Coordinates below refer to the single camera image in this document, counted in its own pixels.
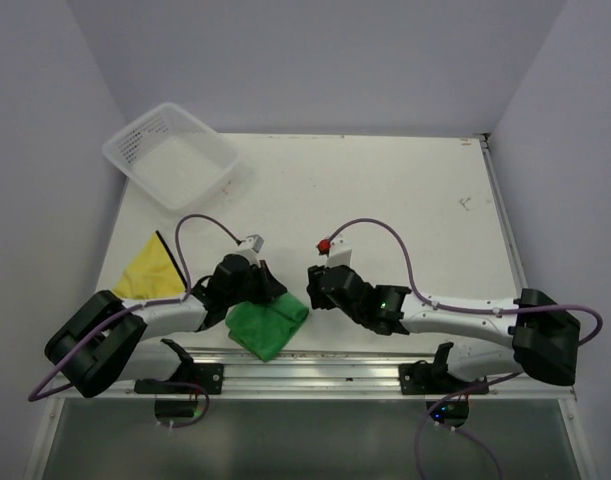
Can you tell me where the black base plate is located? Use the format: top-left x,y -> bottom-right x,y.
134,363 -> 224,395
398,360 -> 489,395

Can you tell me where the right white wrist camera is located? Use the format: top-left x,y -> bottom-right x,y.
316,236 -> 352,268

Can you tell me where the white plastic basket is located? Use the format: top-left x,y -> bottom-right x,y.
102,103 -> 242,213

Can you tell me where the yellow microfiber towel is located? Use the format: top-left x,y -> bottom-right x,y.
112,231 -> 187,300

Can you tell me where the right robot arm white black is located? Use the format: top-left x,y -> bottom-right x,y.
306,265 -> 580,394

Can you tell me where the aluminium mounting rail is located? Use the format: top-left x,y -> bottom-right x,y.
57,347 -> 576,400

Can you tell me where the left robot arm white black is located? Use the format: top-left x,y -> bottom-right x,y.
44,254 -> 287,398

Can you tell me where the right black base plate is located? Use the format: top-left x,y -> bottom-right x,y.
398,360 -> 489,395

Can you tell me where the green microfiber towel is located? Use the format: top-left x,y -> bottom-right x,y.
225,293 -> 309,362

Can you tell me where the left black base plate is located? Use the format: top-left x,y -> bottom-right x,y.
134,363 -> 224,395

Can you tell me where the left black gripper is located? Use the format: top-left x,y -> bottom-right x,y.
226,259 -> 286,306

